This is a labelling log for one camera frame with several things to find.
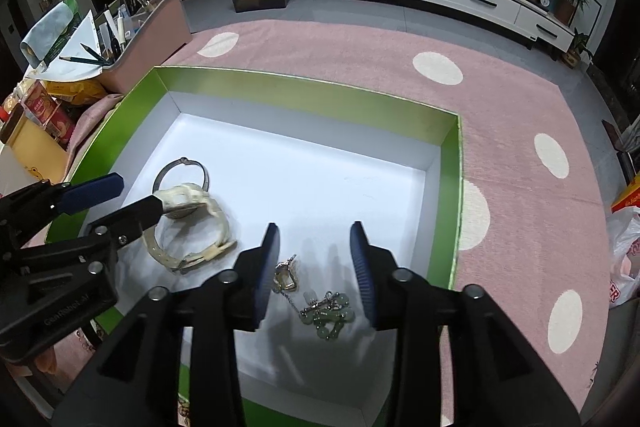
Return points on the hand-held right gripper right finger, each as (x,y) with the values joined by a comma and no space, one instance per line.
(361,257)

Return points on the yellow printed box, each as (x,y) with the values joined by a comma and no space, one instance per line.
(30,147)

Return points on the yellow snack bag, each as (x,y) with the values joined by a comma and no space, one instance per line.
(75,89)

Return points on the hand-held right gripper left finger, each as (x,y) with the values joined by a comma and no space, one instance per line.
(267,259)

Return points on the orange cardboard box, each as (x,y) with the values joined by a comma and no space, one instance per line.
(627,197)

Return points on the cream wrist watch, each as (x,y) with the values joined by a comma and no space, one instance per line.
(187,199)

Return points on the dark pencil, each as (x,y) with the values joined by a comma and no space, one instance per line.
(95,52)
(85,60)

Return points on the small black alarm clock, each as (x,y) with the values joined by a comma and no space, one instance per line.
(544,1)

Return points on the pink storage bin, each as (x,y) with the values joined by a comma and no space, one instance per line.
(160,32)

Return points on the silver bangle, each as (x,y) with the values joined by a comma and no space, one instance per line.
(186,161)

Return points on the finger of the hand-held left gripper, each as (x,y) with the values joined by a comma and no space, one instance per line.
(95,192)
(135,217)

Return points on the small floor potted plant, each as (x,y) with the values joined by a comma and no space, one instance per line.
(575,54)

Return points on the dusty pink cloth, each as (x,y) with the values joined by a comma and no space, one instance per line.
(92,127)

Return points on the green cardboard box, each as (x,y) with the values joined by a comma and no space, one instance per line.
(325,187)

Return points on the white plastic bag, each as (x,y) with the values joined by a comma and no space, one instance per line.
(625,247)

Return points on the white paper sheet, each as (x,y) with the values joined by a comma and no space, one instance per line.
(80,37)

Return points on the red snack packet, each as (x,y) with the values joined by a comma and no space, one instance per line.
(40,107)

